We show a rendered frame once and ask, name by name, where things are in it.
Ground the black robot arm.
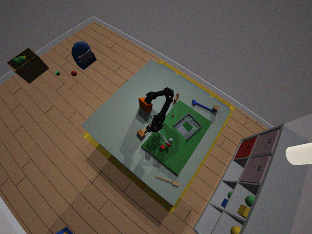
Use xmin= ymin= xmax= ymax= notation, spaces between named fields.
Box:
xmin=144 ymin=87 xmax=174 ymax=132

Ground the green putting mat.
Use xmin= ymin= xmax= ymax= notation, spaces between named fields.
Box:
xmin=142 ymin=100 xmax=212 ymax=174

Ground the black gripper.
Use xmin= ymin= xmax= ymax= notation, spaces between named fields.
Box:
xmin=146 ymin=123 xmax=153 ymax=133

